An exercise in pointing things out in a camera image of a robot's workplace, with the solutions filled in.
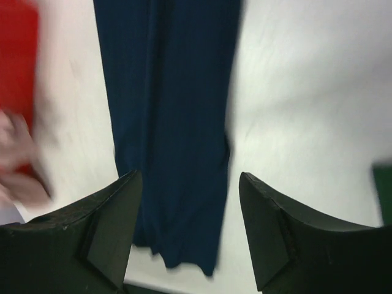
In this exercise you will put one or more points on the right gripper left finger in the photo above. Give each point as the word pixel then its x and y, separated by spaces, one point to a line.
pixel 83 247

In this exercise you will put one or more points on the navy blue t shirt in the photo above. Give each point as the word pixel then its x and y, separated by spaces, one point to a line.
pixel 167 67

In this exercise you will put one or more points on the dusty pink t shirt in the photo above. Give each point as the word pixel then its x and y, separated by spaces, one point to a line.
pixel 19 182

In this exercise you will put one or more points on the red plastic bin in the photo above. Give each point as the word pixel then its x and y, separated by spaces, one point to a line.
pixel 19 42

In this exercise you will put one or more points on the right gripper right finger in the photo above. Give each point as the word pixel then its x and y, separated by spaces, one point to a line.
pixel 297 249

